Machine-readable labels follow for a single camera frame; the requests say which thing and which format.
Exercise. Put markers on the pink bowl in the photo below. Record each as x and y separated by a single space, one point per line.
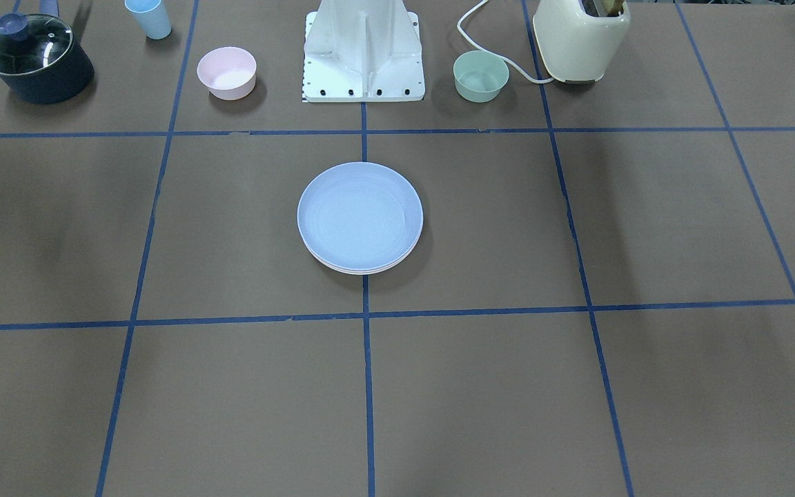
229 73

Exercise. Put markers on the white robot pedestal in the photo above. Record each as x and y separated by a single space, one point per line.
362 52

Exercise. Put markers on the light blue plate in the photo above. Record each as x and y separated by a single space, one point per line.
360 215

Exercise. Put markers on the dark blue pot with lid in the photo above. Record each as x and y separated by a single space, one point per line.
41 59

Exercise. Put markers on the green bowl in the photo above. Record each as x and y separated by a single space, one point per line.
479 76

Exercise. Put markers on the pink plate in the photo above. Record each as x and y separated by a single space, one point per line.
393 263

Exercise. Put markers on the cream white plate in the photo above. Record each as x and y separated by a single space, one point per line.
360 272

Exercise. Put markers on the light blue cup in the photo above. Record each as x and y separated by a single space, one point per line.
152 16

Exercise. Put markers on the cream toaster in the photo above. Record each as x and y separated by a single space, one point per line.
578 39

